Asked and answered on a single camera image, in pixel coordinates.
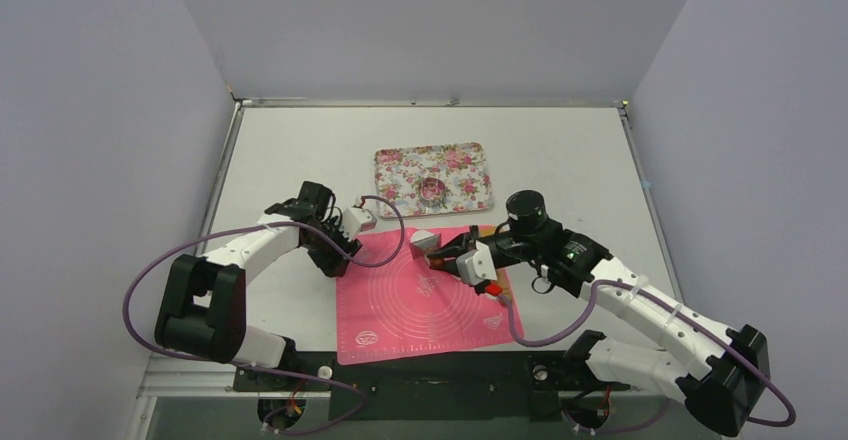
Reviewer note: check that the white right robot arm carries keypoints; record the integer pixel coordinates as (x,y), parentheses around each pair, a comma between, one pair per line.
(717,372)

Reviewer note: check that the floral rectangular tray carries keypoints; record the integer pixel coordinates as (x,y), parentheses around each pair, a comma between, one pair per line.
(462,166)

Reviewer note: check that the pink silicone baking mat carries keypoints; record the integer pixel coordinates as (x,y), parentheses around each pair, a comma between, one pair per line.
(396,307)

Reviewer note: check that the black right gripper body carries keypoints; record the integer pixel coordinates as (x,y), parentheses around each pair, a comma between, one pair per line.
(474,243)

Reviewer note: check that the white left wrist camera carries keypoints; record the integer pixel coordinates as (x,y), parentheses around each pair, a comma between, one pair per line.
(355,220)

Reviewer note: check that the round metal dough cutter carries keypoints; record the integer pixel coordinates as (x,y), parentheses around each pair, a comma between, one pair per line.
(432,193)

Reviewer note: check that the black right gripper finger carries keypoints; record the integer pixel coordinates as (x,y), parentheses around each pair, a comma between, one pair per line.
(455,267)
(459,245)

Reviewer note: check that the white dough lump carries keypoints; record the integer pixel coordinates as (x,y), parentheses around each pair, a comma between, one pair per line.
(424,239)

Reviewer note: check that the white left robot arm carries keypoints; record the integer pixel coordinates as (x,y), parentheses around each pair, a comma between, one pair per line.
(203,311)

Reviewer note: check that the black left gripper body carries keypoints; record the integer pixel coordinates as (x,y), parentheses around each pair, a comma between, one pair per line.
(326,252)

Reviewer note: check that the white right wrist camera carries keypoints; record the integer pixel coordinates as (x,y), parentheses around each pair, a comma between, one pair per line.
(476,267)

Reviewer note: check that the wooden rolling pin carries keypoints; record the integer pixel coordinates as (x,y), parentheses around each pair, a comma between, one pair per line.
(503,282)

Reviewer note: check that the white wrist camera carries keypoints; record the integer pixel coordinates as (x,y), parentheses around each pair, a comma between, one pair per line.
(476,267)
(355,220)

